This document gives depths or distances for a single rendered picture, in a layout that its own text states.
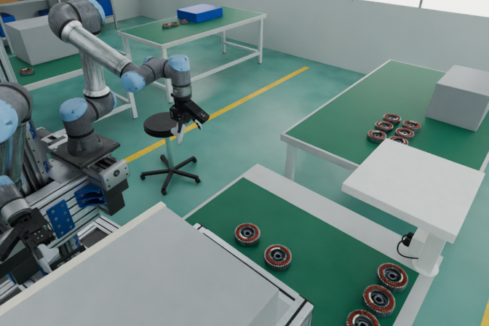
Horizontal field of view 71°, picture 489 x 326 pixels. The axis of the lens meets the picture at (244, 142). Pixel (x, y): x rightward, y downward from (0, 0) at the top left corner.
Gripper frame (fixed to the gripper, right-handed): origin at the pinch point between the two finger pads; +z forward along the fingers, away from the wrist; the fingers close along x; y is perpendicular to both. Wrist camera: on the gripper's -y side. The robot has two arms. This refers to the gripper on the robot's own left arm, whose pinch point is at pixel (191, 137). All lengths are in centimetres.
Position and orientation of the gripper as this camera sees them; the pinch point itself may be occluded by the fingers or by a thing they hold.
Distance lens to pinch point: 150.9
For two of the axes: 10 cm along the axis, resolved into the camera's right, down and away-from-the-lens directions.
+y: -8.4, -2.9, 4.6
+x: -5.4, 4.6, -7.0
